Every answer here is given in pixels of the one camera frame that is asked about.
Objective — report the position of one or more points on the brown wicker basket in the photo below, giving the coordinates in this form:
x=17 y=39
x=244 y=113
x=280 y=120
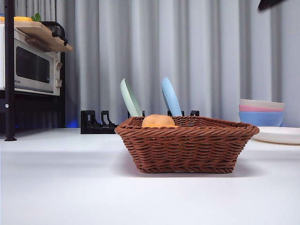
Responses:
x=187 y=150

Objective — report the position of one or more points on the black dish rack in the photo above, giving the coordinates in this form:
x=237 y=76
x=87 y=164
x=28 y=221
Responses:
x=93 y=127

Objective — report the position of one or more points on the brown potato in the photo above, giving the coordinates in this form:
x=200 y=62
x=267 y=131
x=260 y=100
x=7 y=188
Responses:
x=158 y=120

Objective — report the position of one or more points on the cream bowl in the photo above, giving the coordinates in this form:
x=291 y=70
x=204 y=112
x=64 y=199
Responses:
x=262 y=102

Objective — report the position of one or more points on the pale green plate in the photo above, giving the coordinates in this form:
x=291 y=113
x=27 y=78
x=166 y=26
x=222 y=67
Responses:
x=130 y=100

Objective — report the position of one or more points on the yellow fruit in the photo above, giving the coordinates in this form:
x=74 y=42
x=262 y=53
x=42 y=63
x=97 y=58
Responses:
x=23 y=18

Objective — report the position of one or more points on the white toaster oven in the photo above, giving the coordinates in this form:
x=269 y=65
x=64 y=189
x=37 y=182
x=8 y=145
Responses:
x=32 y=68

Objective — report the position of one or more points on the green leaf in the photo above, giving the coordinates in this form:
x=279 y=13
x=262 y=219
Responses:
x=36 y=17

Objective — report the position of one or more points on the wooden cutting board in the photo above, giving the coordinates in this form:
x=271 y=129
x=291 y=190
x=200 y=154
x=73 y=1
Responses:
x=39 y=32

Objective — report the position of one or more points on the pale blue plate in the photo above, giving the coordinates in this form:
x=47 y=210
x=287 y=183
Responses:
x=172 y=98

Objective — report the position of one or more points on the black metal shelf frame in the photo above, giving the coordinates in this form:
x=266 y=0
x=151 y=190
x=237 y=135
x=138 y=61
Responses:
x=9 y=70

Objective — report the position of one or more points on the blue bowl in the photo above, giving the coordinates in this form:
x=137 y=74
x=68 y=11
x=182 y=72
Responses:
x=262 y=119

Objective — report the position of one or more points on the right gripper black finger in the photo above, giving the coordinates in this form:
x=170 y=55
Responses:
x=269 y=3

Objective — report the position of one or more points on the grey curtain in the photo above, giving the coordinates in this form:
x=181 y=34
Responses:
x=105 y=58

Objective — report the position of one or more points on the pink bowl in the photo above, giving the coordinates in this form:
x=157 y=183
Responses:
x=257 y=108

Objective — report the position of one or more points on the white flat plate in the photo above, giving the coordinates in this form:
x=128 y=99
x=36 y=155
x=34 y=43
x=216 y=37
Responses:
x=279 y=134

